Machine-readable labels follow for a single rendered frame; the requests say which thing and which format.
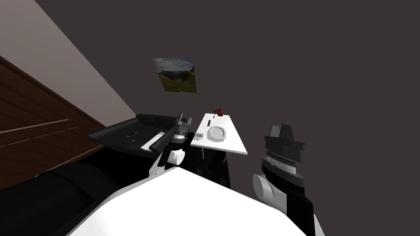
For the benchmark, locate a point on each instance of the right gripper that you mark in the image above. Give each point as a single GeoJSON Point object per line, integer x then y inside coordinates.
{"type": "Point", "coordinates": [284, 145]}

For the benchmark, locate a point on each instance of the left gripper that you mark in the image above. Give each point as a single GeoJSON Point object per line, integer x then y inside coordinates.
{"type": "Point", "coordinates": [182, 129]}

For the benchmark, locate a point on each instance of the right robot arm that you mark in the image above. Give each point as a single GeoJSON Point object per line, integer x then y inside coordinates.
{"type": "Point", "coordinates": [282, 183]}

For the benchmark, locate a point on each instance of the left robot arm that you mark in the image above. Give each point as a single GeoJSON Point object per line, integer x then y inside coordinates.
{"type": "Point", "coordinates": [176, 156]}

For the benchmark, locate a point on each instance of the grey ribbed object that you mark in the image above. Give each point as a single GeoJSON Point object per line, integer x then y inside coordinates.
{"type": "Point", "coordinates": [198, 135]}

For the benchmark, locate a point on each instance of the white plate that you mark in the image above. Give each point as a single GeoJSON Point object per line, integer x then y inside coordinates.
{"type": "Point", "coordinates": [217, 133]}

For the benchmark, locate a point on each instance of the red mug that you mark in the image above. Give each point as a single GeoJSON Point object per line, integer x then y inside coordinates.
{"type": "Point", "coordinates": [220, 112]}

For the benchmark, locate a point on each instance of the landscape picture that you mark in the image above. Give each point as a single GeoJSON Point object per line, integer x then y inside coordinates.
{"type": "Point", "coordinates": [175, 74]}

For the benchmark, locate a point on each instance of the white table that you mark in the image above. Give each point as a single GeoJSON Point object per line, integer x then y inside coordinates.
{"type": "Point", "coordinates": [234, 139]}

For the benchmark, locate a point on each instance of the black sofa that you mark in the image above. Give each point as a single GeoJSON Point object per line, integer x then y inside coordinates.
{"type": "Point", "coordinates": [124, 136]}

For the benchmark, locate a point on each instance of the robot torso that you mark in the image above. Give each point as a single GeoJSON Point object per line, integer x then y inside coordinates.
{"type": "Point", "coordinates": [183, 206]}

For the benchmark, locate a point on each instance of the black armchair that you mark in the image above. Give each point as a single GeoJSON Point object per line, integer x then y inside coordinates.
{"type": "Point", "coordinates": [49, 200]}

